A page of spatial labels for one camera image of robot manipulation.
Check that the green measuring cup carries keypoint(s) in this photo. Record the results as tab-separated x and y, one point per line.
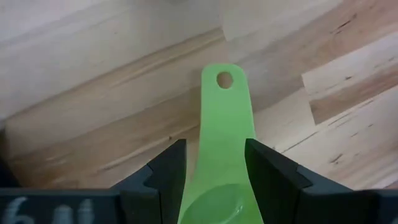
227	130

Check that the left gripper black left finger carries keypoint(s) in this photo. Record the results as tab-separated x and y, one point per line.
161	186

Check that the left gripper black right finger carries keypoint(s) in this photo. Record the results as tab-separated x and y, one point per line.
280	186

